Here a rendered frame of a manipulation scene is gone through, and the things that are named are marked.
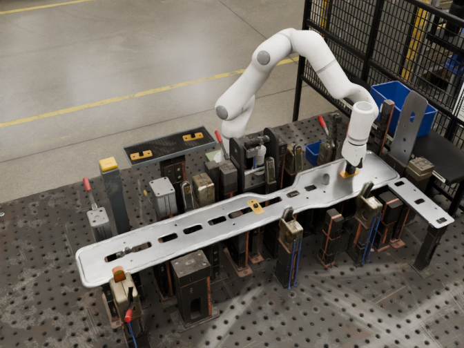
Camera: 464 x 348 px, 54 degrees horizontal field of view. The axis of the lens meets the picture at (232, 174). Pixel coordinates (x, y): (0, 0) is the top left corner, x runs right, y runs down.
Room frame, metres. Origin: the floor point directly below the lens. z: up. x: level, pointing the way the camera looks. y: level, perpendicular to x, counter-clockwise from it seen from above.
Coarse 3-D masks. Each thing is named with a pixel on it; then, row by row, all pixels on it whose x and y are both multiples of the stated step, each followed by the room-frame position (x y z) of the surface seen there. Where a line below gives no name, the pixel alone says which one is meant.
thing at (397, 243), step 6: (402, 210) 1.37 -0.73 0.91; (408, 210) 1.38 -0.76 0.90; (402, 216) 1.37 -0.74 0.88; (396, 222) 1.37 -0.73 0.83; (402, 222) 1.37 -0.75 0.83; (396, 228) 1.36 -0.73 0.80; (402, 228) 1.38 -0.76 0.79; (396, 234) 1.37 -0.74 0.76; (390, 240) 1.37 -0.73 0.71; (396, 240) 1.37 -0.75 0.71; (396, 246) 1.34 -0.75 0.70
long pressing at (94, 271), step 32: (288, 192) 1.39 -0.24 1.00; (320, 192) 1.39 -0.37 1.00; (352, 192) 1.39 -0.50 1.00; (160, 224) 1.20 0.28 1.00; (192, 224) 1.20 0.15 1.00; (224, 224) 1.20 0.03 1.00; (256, 224) 1.20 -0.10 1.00; (96, 256) 1.05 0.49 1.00; (128, 256) 1.05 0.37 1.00; (160, 256) 1.05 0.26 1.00
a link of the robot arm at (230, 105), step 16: (272, 48) 1.65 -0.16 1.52; (288, 48) 1.71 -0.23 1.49; (256, 64) 1.67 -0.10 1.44; (272, 64) 1.64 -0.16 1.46; (240, 80) 1.78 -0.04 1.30; (256, 80) 1.73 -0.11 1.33; (224, 96) 1.78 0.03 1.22; (240, 96) 1.76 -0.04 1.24; (224, 112) 1.75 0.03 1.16; (240, 112) 1.79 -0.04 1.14
